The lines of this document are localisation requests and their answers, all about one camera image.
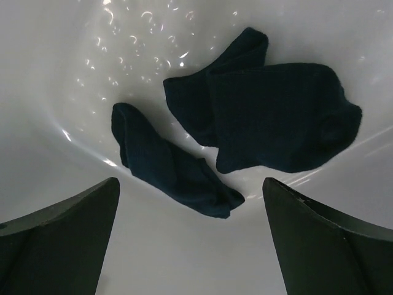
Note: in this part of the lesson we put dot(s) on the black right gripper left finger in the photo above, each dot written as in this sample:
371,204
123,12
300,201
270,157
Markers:
60,249

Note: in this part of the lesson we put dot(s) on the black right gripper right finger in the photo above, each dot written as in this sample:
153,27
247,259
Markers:
324,251

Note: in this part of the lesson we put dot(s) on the dark navy sock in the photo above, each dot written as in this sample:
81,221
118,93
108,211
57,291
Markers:
290,117
160,163

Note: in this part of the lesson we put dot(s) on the white plastic basket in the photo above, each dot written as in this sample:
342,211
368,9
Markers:
64,64

